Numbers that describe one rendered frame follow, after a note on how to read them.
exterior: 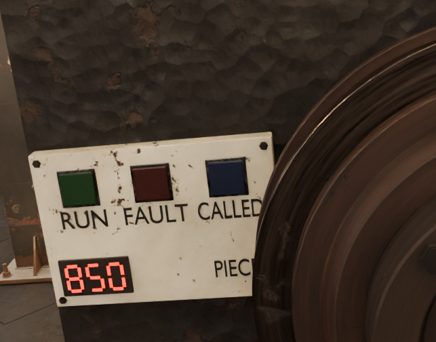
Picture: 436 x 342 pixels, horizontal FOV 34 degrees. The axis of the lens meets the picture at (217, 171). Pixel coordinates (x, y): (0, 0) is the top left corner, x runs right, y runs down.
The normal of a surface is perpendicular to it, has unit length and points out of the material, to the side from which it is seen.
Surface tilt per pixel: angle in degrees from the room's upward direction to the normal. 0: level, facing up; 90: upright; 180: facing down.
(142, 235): 90
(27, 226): 90
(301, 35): 90
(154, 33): 90
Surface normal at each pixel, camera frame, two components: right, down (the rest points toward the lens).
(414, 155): -0.59, -0.55
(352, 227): -0.86, -0.22
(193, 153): -0.09, 0.31
